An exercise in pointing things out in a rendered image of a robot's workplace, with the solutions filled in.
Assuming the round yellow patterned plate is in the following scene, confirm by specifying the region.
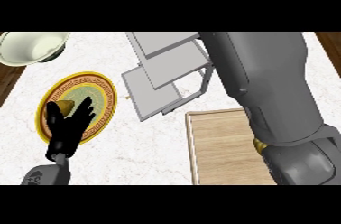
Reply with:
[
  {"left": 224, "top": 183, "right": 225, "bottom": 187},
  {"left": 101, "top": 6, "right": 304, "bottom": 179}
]
[{"left": 34, "top": 71, "right": 118, "bottom": 145}]

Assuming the gold can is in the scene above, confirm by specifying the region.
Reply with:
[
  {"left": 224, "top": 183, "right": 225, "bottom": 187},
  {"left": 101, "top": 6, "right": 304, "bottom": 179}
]
[{"left": 252, "top": 138, "right": 268, "bottom": 155}]

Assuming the pale green bowl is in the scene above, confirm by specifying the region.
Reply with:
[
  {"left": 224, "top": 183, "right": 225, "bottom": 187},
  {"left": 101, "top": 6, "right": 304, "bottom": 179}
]
[{"left": 0, "top": 32, "right": 72, "bottom": 68}]

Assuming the grey tiered shelf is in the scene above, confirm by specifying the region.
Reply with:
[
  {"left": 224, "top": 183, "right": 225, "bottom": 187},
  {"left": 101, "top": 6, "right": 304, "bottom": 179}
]
[{"left": 119, "top": 32, "right": 215, "bottom": 123}]

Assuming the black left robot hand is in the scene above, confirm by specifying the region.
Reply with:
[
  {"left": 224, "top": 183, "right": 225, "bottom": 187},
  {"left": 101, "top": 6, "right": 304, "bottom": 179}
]
[{"left": 44, "top": 96, "right": 97, "bottom": 163}]

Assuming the yellow wedge of food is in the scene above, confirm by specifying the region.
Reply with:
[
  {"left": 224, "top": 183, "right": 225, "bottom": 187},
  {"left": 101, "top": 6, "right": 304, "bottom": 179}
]
[{"left": 56, "top": 99, "right": 75, "bottom": 117}]

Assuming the pale wooden tray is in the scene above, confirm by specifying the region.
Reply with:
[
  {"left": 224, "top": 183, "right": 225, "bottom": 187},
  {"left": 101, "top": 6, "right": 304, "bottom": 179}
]
[{"left": 184, "top": 107, "right": 279, "bottom": 186}]

